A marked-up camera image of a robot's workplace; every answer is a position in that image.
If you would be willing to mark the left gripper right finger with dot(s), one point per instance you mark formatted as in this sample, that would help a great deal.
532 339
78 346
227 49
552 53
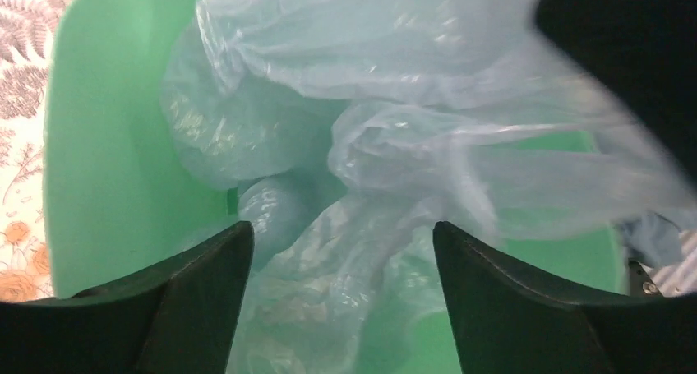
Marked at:
508 316

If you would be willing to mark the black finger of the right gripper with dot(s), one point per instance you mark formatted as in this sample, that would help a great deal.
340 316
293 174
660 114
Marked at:
644 52

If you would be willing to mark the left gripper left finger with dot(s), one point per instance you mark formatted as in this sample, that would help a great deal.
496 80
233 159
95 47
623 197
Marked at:
176 316

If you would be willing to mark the light blue plastic trash bag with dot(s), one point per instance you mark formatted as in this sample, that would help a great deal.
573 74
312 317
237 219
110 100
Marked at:
348 128

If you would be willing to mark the green plastic trash bin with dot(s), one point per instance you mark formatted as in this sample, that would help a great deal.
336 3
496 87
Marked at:
115 195

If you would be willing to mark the blue-grey cloth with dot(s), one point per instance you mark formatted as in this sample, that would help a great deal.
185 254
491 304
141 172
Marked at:
653 239

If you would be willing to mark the floral table mat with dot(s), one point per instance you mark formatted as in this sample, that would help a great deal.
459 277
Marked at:
28 28

